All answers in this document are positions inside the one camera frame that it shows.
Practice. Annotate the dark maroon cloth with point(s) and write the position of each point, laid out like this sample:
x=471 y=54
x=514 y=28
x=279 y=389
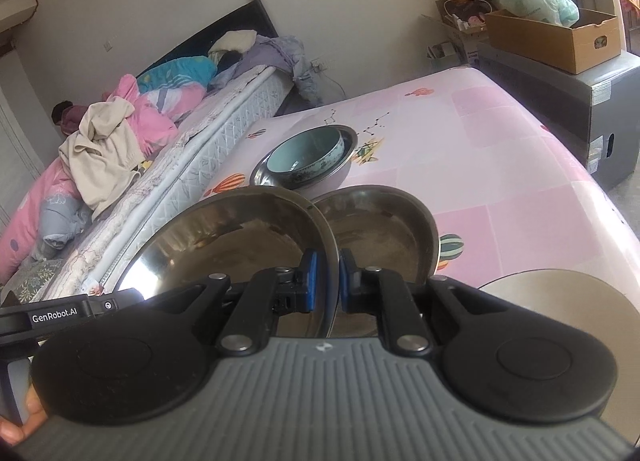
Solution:
x=67 y=116

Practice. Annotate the steel plate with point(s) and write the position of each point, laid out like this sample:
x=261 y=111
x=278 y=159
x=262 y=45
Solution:
x=550 y=291

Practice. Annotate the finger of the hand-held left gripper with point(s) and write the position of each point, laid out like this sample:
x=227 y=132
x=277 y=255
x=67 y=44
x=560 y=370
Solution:
x=107 y=304

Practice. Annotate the grey cloth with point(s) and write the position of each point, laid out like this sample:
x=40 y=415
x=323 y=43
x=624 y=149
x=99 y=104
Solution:
x=285 y=53

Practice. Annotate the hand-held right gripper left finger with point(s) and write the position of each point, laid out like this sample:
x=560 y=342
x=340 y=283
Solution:
x=309 y=286

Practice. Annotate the pink patchwork quilt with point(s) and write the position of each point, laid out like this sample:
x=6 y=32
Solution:
x=160 y=116

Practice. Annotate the grey floral pillow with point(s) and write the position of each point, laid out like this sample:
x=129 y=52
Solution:
x=60 y=221

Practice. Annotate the white wardrobe door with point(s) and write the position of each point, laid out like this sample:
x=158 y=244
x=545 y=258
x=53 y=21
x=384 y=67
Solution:
x=15 y=151

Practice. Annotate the wall socket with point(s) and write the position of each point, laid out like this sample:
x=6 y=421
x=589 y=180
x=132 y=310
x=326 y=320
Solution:
x=320 y=65

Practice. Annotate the white quilted mattress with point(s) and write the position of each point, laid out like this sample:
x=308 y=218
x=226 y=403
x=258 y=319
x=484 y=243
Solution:
x=200 y=161

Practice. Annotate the black bed frame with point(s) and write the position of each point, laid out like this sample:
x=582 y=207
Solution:
x=200 y=41

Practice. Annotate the white cardboard box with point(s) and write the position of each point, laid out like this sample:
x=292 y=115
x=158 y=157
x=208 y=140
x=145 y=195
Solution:
x=465 y=41

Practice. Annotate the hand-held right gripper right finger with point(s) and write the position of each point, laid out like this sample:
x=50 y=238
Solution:
x=347 y=286

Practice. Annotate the blue floral quilt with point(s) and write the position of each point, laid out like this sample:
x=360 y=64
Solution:
x=180 y=71

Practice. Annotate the pink printed tablecloth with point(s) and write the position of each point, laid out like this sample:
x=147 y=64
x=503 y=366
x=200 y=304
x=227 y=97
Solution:
x=500 y=141

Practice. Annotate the large grey box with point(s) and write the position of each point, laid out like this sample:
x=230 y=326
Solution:
x=600 y=106

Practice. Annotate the pale green plastic bag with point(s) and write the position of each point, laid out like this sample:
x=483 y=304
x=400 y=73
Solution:
x=540 y=1

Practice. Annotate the brown cardboard box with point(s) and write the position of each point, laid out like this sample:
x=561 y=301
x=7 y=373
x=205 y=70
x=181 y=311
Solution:
x=550 y=46

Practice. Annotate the beige garment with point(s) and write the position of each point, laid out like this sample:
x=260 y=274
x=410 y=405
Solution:
x=100 y=141

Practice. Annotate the cream pillow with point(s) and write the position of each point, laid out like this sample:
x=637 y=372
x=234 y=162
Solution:
x=232 y=41

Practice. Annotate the green leaf print pillow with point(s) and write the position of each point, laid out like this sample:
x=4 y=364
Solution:
x=30 y=281

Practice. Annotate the person's left hand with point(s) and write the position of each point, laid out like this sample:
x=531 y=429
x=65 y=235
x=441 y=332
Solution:
x=35 y=416

